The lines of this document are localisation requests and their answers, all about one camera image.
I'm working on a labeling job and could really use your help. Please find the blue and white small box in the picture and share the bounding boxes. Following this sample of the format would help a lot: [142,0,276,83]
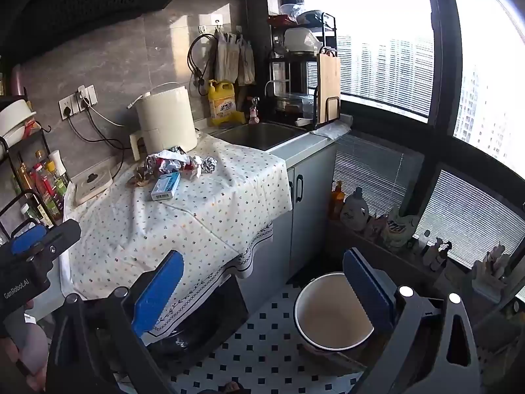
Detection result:
[150,171,181,202]

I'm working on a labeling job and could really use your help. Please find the black range hood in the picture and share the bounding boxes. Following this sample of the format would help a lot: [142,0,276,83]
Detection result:
[0,0,210,70]

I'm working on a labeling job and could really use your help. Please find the translucent plastic bag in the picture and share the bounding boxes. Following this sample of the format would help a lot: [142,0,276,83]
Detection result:
[213,27,239,85]
[237,35,256,87]

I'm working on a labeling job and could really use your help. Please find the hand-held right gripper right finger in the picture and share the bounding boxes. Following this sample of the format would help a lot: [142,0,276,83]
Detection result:
[342,247,482,394]

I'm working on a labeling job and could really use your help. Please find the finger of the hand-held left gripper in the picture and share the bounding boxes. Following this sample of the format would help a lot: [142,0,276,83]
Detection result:
[10,225,48,256]
[39,219,83,264]

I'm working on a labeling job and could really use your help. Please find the black front appliance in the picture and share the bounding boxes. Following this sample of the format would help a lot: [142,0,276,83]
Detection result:
[143,275,251,372]

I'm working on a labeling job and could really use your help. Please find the steel sink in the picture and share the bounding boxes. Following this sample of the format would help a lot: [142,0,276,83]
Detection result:
[213,122,308,152]

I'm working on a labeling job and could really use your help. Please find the red carton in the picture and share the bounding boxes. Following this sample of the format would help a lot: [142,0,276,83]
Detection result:
[180,158,202,180]

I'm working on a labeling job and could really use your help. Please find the brown paper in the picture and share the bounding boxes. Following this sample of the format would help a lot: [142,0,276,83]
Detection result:
[129,164,158,187]

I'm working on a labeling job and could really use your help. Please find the dotted white tablecloth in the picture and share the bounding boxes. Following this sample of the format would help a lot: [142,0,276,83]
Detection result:
[59,133,293,337]

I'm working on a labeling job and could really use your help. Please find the wooden cutting board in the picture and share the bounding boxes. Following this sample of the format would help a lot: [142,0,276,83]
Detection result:
[317,51,342,124]

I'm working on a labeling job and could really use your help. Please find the white charging cable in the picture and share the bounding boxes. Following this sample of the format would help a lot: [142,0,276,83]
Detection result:
[82,90,152,128]

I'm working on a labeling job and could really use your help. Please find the dark bowl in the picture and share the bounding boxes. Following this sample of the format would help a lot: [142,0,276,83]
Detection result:
[296,9,329,27]

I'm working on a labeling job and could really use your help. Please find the small dark pump bottles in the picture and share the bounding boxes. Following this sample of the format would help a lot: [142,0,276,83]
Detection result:
[420,232,452,271]

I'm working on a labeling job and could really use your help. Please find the steel pot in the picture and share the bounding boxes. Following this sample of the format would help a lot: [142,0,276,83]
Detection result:
[274,92,316,113]

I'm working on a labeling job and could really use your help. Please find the black window frame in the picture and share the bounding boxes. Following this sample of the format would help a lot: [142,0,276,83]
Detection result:
[340,0,525,296]

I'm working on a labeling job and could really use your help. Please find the white laundry detergent bottle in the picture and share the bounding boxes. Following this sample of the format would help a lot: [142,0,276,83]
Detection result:
[340,187,370,230]

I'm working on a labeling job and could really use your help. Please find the row of condiment bottles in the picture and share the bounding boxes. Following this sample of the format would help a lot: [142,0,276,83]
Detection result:
[14,150,71,230]

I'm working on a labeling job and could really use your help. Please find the white rag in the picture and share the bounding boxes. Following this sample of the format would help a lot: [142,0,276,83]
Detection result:
[312,122,352,138]

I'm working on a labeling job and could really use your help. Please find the grey wall socket panel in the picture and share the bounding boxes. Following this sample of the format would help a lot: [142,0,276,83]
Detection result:
[58,84,98,120]

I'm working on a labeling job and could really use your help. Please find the black wire shelf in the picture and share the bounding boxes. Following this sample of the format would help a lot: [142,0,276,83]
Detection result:
[0,90,52,234]

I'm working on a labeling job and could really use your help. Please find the white plastic bowl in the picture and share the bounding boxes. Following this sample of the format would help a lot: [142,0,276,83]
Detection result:
[0,99,37,148]

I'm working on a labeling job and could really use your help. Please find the grey base cabinet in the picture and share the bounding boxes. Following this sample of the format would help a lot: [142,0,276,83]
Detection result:
[287,140,339,280]

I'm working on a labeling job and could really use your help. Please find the yellow detergent bottle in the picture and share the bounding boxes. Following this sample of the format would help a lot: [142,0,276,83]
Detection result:
[207,80,236,128]

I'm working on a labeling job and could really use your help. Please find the orange bottle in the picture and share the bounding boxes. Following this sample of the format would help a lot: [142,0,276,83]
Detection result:
[330,181,345,219]

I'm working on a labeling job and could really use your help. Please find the cream round basin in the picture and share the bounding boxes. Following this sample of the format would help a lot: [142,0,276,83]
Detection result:
[293,272,375,354]

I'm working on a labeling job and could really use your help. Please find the silver snack wrapper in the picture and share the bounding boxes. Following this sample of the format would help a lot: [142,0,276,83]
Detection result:
[147,145,193,173]

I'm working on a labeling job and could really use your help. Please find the grey window blind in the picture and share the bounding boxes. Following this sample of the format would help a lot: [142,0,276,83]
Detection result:
[334,137,425,216]
[427,170,525,272]

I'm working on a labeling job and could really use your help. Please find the cream air fryer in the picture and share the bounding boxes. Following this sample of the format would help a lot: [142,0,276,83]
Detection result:
[129,83,198,162]

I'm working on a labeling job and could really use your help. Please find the detergent refill pouch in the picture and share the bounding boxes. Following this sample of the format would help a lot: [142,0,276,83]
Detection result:
[379,207,419,251]

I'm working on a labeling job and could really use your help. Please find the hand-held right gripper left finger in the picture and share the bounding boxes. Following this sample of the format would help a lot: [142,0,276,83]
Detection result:
[45,250,185,394]

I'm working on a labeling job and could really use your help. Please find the coiled black cable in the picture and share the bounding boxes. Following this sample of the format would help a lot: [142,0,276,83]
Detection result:
[188,33,216,97]

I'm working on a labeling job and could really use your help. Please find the white ornament set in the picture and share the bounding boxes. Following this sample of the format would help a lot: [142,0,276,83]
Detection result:
[472,244,511,302]

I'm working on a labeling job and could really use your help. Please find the clear lidded container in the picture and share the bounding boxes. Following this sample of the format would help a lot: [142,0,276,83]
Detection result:
[280,3,306,21]

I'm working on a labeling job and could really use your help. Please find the person's left hand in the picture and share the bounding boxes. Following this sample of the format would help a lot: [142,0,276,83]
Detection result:
[0,299,49,383]

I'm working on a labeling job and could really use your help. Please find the black power cable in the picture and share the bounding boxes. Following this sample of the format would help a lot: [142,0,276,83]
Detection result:
[84,100,124,148]
[63,109,126,169]

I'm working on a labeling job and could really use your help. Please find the white induction cooker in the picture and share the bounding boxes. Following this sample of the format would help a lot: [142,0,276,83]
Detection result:
[75,166,119,206]

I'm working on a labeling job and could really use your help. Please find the black dish rack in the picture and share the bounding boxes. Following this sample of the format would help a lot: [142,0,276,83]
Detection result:
[268,12,341,126]

